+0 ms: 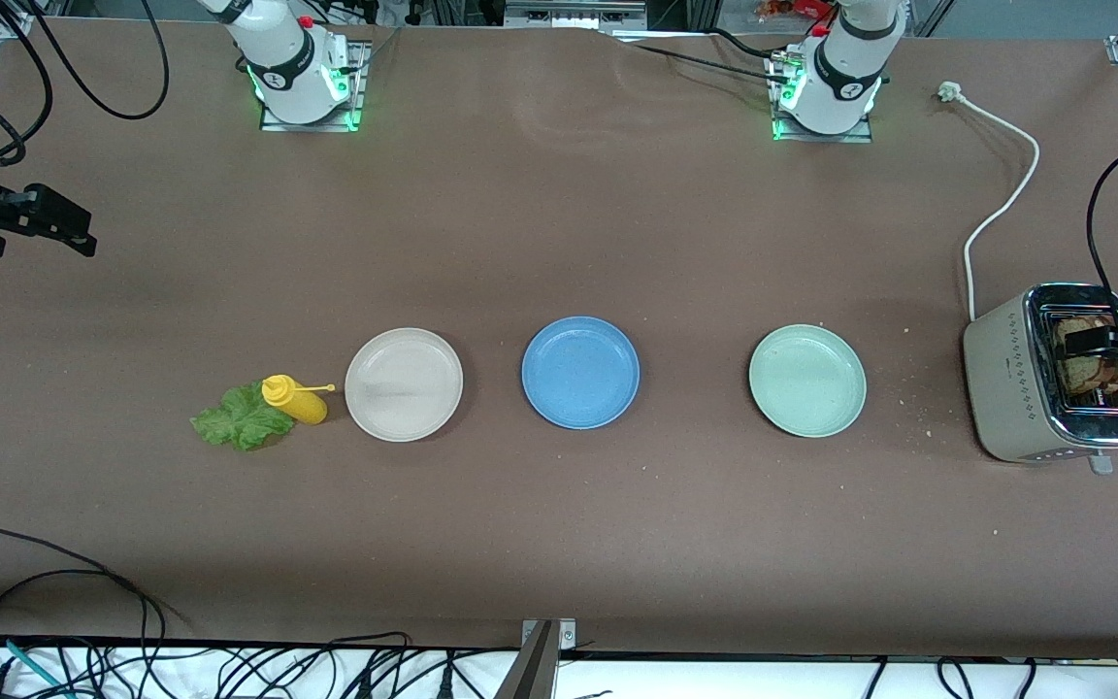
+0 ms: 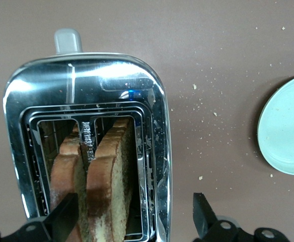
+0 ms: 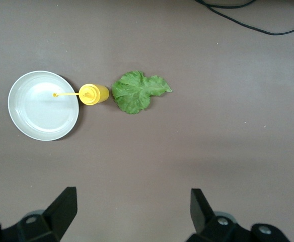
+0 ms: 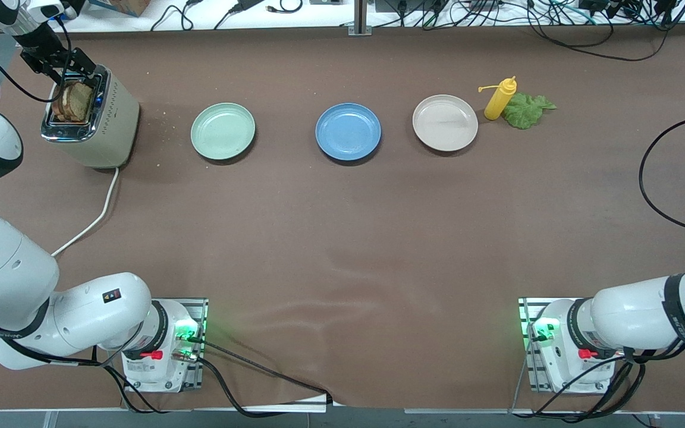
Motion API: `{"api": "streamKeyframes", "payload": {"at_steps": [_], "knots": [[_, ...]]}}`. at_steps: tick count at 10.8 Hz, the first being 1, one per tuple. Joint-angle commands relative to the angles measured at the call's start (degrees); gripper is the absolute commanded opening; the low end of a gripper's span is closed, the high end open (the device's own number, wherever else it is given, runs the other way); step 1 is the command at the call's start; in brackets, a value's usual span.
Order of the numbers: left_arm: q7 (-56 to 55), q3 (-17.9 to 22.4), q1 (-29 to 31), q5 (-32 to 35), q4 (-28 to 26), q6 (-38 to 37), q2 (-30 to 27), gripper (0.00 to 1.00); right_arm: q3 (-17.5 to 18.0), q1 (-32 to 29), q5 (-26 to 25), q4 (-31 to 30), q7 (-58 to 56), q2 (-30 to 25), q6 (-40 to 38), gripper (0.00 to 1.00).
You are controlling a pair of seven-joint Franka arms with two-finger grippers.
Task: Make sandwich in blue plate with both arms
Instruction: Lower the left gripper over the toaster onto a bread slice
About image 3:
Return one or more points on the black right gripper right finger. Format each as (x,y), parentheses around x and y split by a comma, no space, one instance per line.
(202,214)

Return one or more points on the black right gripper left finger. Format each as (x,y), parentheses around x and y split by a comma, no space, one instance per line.
(56,216)

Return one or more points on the yellow squeeze bottle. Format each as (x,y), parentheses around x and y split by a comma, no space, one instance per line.
(95,94)

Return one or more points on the green lettuce leaf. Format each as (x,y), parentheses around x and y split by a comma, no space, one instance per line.
(134,93)

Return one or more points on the white round plate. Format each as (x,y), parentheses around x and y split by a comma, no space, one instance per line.
(43,106)

